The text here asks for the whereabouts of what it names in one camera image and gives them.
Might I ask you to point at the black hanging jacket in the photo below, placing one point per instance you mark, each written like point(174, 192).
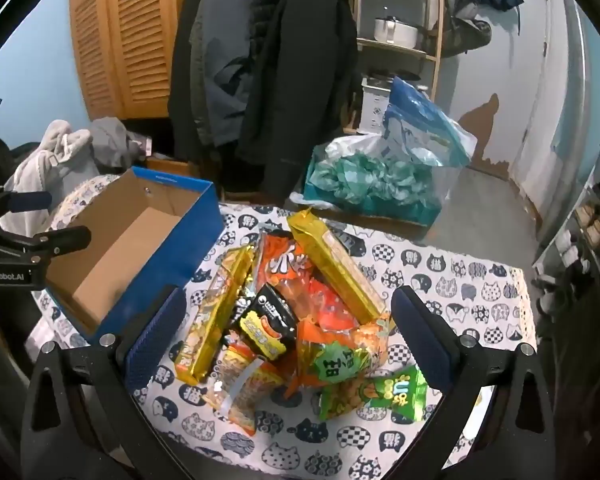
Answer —
point(305, 85)

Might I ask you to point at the grey hanging jacket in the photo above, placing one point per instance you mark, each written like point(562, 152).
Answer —
point(230, 60)

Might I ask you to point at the olive hanging jacket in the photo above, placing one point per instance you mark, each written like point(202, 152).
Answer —
point(472, 35)

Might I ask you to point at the blue cardboard box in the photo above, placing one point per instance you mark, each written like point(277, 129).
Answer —
point(130, 240)

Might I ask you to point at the small green snack packet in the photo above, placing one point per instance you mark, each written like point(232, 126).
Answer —
point(380, 392)

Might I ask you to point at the dark hanging coat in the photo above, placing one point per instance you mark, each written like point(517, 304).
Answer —
point(185, 110)

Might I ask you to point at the white storage box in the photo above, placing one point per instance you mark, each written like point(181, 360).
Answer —
point(375, 105)

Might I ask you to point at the brown cardboard box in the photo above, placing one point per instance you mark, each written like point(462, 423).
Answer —
point(380, 222)

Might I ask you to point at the clear bag of teal cloth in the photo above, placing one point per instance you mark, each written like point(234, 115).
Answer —
point(370, 180)

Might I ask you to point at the shoe rack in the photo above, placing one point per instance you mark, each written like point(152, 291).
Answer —
point(580, 230)

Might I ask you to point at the large orange snack bag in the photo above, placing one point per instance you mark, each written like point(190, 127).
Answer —
point(280, 270)

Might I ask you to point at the blue plastic bag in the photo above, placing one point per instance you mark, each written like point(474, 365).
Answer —
point(415, 120)

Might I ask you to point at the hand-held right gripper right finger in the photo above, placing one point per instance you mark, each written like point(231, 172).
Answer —
point(420, 345)

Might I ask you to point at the dark cloth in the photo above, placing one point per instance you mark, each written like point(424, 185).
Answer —
point(5, 160)

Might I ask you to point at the cat print tablecloth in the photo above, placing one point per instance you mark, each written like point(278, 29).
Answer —
point(330, 440)

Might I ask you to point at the black snack packet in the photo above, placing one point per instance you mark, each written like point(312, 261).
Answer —
point(265, 322)

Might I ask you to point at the grey clothes pile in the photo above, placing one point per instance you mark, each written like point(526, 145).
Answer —
point(110, 140)

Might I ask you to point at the wooden louvred cabinet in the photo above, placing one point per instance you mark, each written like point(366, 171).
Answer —
point(130, 35)

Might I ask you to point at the white towel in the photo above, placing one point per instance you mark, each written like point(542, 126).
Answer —
point(35, 170)

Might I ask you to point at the white cooking pot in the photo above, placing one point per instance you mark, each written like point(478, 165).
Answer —
point(392, 30)

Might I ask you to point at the wooden shelf rack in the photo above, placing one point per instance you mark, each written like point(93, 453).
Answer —
point(432, 75)

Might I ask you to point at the wooden drawer box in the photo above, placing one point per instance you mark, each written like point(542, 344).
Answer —
point(175, 167)

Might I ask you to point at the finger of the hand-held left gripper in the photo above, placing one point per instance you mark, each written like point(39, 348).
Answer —
point(60, 241)
point(27, 201)

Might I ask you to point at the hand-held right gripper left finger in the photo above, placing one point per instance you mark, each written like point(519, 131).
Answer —
point(152, 342)

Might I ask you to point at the long gold snack packet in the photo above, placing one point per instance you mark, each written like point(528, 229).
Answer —
point(210, 320)
point(330, 265)

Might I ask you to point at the orange patterned snack packet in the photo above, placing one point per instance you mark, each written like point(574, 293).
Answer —
point(245, 390)

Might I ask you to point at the orange and green snack bag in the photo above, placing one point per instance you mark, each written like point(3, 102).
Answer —
point(330, 355)

